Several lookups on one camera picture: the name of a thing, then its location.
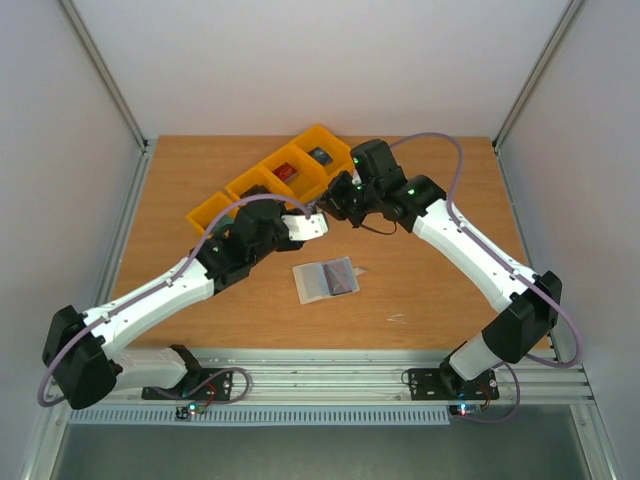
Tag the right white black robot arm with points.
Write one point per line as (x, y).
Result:
(525, 302)

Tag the small circuit board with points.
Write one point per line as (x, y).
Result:
(191, 411)
(465, 410)

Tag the red card in bin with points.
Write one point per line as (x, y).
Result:
(286, 173)

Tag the grey slotted cable duct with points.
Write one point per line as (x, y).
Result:
(267, 416)

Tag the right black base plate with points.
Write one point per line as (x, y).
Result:
(426, 384)

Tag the red card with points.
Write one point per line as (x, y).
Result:
(286, 173)
(338, 277)

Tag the aluminium front rail frame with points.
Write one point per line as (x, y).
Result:
(381, 376)

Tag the aluminium corner post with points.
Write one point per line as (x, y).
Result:
(90, 47)
(551, 46)

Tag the black card in bin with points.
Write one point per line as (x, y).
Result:
(255, 190)

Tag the left small circuit board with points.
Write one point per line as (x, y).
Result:
(191, 411)

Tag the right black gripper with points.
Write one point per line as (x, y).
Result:
(338, 195)

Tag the blue card in bin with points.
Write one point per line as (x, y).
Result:
(320, 156)

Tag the right small circuit board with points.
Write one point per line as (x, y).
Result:
(465, 410)

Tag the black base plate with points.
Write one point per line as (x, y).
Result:
(216, 384)
(426, 384)

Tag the right aluminium corner post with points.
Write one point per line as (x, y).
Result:
(551, 46)

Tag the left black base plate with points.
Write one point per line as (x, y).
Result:
(216, 384)

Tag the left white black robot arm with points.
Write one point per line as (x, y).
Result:
(86, 354)

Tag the left aluminium corner post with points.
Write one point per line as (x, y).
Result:
(90, 47)

